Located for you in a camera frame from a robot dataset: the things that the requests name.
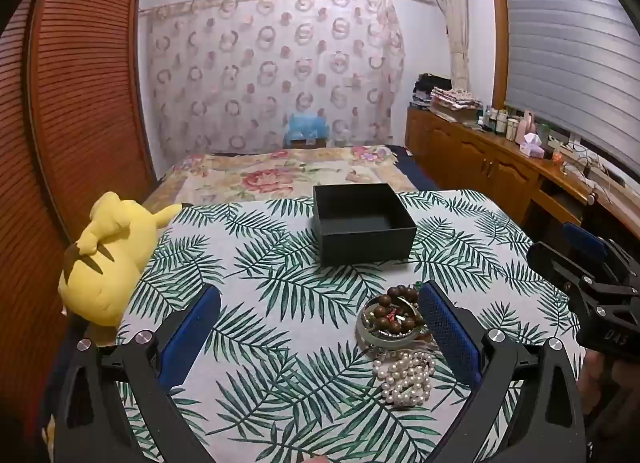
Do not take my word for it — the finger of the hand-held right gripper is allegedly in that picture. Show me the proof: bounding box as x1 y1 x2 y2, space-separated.
561 222 611 261
526 240 594 301

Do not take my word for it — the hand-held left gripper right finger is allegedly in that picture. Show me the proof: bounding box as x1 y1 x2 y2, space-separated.
417 280 588 463

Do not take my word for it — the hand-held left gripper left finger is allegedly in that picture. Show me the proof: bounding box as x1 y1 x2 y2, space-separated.
52 284 222 463

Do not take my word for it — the white pearl necklace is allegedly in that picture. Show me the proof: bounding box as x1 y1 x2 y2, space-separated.
372 350 437 406

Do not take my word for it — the wooden bead bracelet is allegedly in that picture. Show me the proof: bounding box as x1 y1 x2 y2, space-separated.
372 284 426 336

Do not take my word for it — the silver bangle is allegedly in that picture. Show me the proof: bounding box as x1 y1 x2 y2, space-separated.
355 295 431 344

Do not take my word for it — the black box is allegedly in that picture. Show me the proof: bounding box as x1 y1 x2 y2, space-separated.
312 183 417 267

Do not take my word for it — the person's right hand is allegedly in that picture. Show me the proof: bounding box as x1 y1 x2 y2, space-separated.
580 348 640 429

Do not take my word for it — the green leaf print tablecloth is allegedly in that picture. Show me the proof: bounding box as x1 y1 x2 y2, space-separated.
116 190 588 463

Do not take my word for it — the pink tissue box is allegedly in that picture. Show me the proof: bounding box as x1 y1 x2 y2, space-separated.
519 133 546 159

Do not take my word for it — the yellow plush toy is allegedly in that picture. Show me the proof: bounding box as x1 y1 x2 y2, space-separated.
57 192 182 328

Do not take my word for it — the long wooden cabinet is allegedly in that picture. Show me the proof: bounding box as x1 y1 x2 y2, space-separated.
404 107 640 254

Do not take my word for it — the pink bottle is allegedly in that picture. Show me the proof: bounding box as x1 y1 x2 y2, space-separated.
516 110 537 144

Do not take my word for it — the row of small bottles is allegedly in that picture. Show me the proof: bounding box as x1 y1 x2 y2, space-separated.
477 106 521 139

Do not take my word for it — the floral bedspread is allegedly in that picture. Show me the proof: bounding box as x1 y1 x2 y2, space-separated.
142 144 418 206

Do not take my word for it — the dark blue bed sheet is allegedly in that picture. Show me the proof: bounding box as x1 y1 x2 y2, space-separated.
390 144 441 191

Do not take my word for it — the stack of folded cloths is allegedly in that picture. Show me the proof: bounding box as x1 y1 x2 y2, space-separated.
411 73 483 121

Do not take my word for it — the grey window blind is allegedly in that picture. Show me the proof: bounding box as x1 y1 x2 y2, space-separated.
500 0 640 154

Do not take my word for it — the blue plush toy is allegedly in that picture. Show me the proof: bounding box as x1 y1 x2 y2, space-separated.
285 112 331 148

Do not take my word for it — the cream tied curtain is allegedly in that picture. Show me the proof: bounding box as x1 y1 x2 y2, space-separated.
435 0 473 89

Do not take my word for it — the brown louvred wooden wardrobe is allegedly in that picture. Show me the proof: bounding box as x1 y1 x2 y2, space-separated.
0 0 156 444

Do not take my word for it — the circle pattern curtain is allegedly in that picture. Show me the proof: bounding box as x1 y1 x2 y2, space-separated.
145 0 406 154

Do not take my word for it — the tangle of cables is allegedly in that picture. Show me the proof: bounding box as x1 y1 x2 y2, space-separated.
550 140 626 194

